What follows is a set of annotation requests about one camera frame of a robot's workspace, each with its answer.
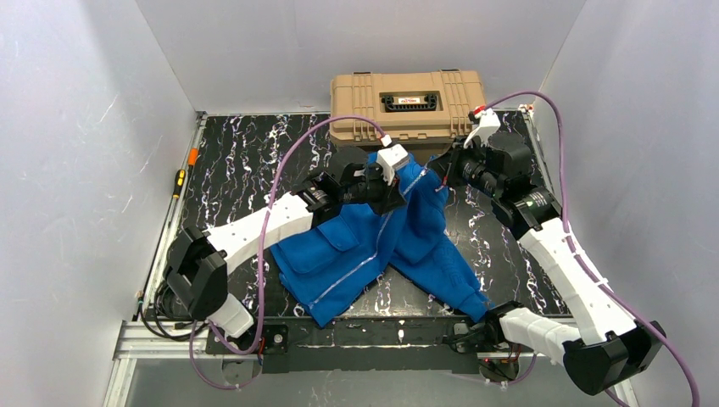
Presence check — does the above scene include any blue zip jacket white lining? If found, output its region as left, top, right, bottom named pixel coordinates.
left=270, top=160, right=489, bottom=326

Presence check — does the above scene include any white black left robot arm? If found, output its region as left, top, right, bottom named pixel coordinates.
left=164, top=144, right=410, bottom=338

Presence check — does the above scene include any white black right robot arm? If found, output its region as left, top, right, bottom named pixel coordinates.
left=428, top=132, right=661, bottom=395

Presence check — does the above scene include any tan plastic toolbox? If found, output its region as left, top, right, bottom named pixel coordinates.
left=330, top=70, right=485, bottom=155

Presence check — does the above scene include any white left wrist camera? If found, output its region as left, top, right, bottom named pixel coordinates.
left=376, top=144, right=410, bottom=186

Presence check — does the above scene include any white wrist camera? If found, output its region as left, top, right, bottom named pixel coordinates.
left=376, top=144, right=410, bottom=186
left=463, top=105, right=500, bottom=149

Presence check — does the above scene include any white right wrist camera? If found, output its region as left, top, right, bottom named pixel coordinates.
left=463, top=105, right=500, bottom=149

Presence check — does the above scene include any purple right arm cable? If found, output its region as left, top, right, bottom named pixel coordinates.
left=483, top=91, right=701, bottom=407

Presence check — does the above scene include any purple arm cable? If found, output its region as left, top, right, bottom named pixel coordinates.
left=187, top=114, right=392, bottom=392
left=483, top=91, right=701, bottom=407

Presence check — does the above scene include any orange handled screwdriver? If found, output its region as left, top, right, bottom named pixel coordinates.
left=187, top=148, right=198, bottom=167

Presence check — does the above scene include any yellow black handled screwdriver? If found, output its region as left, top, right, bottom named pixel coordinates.
left=172, top=169, right=187, bottom=199

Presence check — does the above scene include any black cable bundle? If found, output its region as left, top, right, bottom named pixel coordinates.
left=137, top=281, right=209, bottom=343

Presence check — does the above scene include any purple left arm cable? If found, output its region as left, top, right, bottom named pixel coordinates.
left=187, top=114, right=392, bottom=392

